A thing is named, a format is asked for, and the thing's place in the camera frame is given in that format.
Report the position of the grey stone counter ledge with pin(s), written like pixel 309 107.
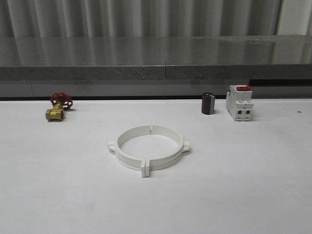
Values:
pixel 212 59

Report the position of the brass valve red handwheel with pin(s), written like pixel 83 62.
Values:
pixel 61 102

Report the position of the white circuit breaker red switch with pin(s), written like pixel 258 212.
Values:
pixel 239 103

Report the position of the white half-ring pipe clamp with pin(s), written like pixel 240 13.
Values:
pixel 135 163
pixel 164 161

